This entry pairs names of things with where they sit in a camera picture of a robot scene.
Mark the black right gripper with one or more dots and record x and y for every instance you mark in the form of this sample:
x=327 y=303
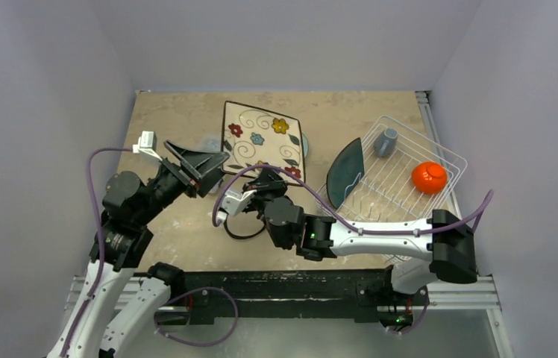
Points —
x=263 y=188

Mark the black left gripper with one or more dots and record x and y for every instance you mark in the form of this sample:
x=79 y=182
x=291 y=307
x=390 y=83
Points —
x=198 y=165

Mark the floral square plate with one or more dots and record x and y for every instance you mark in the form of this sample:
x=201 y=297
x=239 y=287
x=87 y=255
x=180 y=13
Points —
x=253 y=135

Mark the teal square plate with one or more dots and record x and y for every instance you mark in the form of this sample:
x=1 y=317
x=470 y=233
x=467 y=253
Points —
x=345 y=173

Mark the grey mug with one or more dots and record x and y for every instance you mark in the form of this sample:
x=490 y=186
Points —
x=385 y=142

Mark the orange bowl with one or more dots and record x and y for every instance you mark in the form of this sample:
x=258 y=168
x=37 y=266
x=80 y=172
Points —
x=429 y=177

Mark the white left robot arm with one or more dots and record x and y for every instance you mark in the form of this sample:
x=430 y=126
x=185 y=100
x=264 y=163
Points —
x=95 y=327

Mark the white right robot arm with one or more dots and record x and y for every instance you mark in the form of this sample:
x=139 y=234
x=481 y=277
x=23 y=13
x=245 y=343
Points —
x=440 y=247

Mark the clear plastic box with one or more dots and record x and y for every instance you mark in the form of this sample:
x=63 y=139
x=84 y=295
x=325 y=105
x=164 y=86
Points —
x=211 y=143

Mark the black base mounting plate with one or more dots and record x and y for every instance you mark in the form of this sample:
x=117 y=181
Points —
x=362 y=295

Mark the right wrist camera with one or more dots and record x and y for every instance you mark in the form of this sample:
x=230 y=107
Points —
x=234 y=202

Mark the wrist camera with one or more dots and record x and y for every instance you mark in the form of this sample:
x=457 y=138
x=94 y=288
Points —
x=234 y=202
x=146 y=144

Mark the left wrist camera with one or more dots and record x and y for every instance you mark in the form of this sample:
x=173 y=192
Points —
x=146 y=144

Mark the white wire dish rack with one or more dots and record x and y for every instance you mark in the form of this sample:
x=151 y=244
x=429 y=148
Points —
x=386 y=192

